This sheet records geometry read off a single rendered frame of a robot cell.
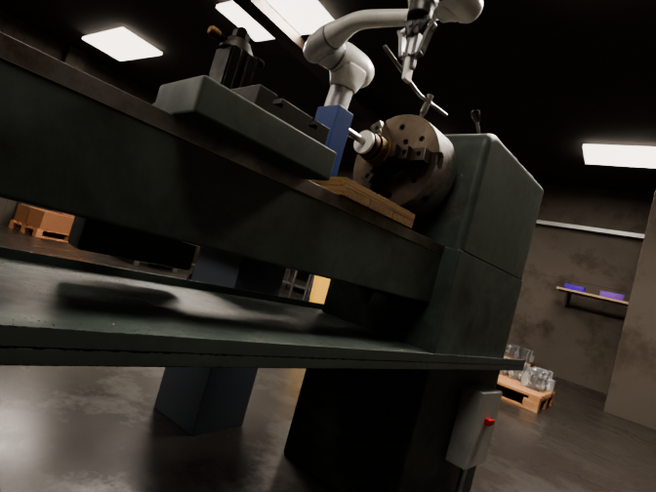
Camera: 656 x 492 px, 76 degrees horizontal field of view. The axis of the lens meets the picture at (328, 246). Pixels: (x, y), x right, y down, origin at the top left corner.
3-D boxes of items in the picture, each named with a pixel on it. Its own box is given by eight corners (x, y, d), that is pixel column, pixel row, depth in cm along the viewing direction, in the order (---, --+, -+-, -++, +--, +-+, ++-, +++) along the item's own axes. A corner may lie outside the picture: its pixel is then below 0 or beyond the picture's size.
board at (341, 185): (319, 214, 138) (322, 202, 138) (411, 228, 113) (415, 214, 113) (247, 184, 116) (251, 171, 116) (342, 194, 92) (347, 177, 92)
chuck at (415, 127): (355, 203, 150) (389, 120, 148) (427, 229, 129) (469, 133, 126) (339, 195, 144) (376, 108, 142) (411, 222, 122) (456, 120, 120)
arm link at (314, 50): (325, 13, 162) (351, 32, 169) (300, 33, 176) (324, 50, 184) (318, 43, 159) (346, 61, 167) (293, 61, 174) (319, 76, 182)
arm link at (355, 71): (270, 210, 184) (310, 224, 196) (288, 216, 171) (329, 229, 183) (328, 40, 181) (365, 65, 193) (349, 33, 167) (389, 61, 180)
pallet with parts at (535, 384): (553, 404, 407) (560, 373, 409) (541, 415, 346) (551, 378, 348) (445, 365, 472) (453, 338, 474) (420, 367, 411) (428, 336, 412)
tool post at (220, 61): (230, 104, 101) (242, 65, 102) (249, 102, 96) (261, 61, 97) (204, 90, 96) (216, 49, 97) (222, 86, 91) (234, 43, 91)
